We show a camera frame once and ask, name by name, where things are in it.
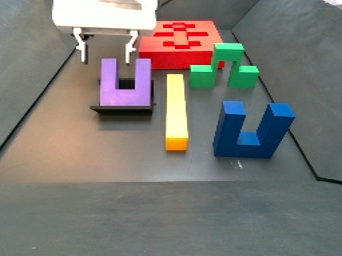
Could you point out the green stepped arch block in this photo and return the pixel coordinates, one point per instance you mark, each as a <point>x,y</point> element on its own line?
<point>243,76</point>

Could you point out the black fixture stand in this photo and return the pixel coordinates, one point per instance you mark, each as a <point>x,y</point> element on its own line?
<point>128,109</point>

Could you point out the red board with cutouts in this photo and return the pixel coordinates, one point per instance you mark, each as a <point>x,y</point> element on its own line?
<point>179,44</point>

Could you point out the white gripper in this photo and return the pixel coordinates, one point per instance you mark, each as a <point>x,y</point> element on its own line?
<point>104,17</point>

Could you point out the purple U-shaped block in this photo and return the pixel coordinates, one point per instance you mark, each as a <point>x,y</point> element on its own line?
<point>109,71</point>

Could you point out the blue U-shaped block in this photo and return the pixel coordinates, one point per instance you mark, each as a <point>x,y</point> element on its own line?
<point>234,143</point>

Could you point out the yellow long bar block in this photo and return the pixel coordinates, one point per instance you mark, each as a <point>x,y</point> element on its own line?
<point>176,125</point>

